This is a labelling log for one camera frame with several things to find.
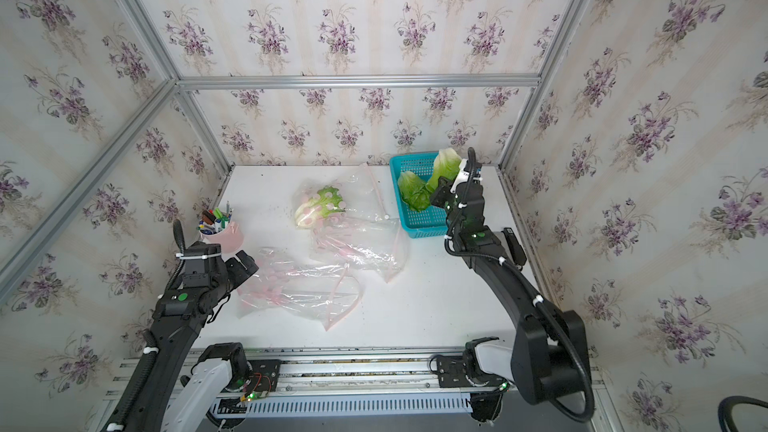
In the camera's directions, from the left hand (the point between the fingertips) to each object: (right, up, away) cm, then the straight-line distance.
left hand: (241, 269), depth 79 cm
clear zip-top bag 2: (+35, +4, +19) cm, 40 cm away
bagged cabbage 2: (+56, +29, +3) cm, 63 cm away
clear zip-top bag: (+25, +19, +26) cm, 41 cm away
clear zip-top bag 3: (+21, -9, +7) cm, 24 cm away
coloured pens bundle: (-13, +12, +11) cm, 21 cm away
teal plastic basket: (+55, +11, +25) cm, 61 cm away
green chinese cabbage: (+49, +21, +21) cm, 57 cm away
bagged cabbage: (+19, +18, +19) cm, 33 cm away
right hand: (+55, +25, +1) cm, 61 cm away
